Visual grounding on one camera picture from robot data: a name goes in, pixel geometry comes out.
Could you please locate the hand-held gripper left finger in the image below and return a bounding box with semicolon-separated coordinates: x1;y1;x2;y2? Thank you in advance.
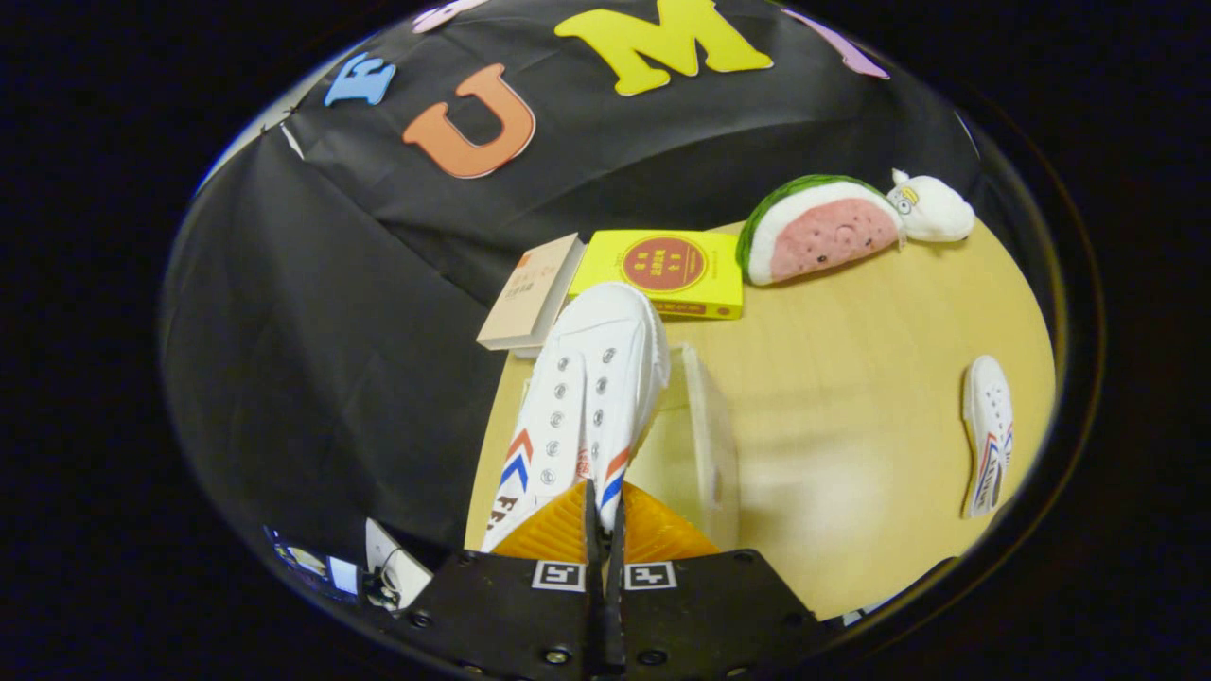
402;479;606;681

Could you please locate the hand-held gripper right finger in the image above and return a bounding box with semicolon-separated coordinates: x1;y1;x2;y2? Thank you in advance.
605;482;824;680

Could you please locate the cream plastic storage box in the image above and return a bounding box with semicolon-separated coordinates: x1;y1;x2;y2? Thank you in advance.
620;342;741;551

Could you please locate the white striped canvas shoe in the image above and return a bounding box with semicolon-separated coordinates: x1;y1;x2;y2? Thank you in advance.
480;282;673;554
961;355;1016;519

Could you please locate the white paper sheet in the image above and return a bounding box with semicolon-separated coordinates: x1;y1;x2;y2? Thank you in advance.
364;517;434;611

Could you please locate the beige paperback book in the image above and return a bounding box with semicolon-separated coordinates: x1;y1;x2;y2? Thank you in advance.
476;233;588;358

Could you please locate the yellow book with red circle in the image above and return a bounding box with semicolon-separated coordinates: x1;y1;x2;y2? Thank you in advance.
568;229;746;321

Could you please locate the watermelon slice plush toy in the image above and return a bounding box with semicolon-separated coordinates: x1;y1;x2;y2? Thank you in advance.
736;174;904;287

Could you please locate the white plush toy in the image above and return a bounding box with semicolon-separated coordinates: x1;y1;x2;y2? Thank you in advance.
886;168;976;243

